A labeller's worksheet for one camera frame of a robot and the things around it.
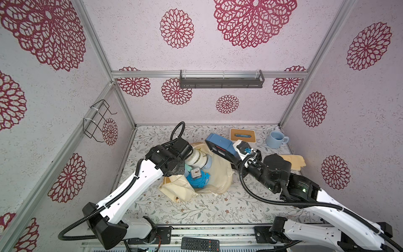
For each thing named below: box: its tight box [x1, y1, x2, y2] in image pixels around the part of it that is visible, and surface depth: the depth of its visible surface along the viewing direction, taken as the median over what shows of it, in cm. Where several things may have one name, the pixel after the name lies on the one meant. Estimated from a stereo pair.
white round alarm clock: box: [184, 148, 208, 168], surface depth 91 cm
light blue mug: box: [265, 130, 290, 149], surface depth 107 cm
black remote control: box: [181, 237, 220, 252], surface depth 71 cm
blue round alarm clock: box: [186, 169, 211, 189], surface depth 89 cm
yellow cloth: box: [278, 154, 307, 172], surface depth 100 cm
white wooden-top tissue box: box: [229, 128, 257, 145], surface depth 111 cm
